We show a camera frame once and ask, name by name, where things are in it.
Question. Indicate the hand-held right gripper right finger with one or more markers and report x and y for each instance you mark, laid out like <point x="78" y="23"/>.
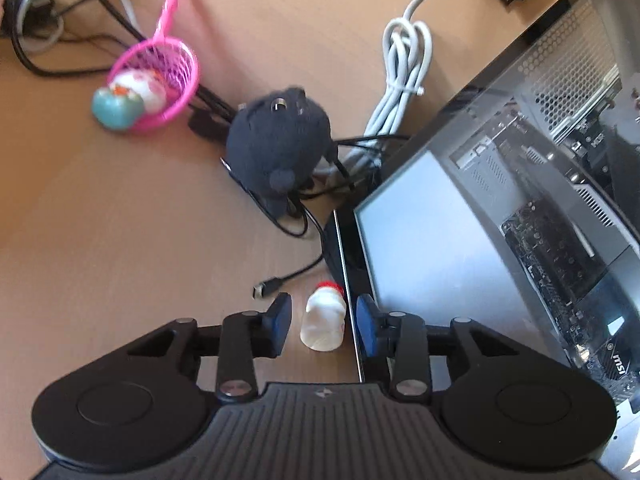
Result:
<point x="367" y="330"/>

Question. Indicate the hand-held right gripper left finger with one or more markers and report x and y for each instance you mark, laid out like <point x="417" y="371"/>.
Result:
<point x="280" y="325"/>

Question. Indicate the white teal cat figurine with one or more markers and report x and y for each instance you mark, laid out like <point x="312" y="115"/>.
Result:
<point x="117" y="107"/>

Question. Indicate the glass panel computer case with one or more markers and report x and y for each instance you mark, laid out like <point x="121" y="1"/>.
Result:
<point x="450" y="240"/>

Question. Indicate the black plush toy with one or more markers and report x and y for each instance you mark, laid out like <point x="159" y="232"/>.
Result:
<point x="277" y="145"/>

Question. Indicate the pink toy net scoop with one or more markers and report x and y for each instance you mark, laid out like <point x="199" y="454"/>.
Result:
<point x="170" y="5"/>

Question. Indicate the small white bottle red cap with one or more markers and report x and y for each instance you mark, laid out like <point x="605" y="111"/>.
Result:
<point x="322" y="320"/>

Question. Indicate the wooden desktop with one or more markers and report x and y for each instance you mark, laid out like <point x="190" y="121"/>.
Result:
<point x="125" y="220"/>

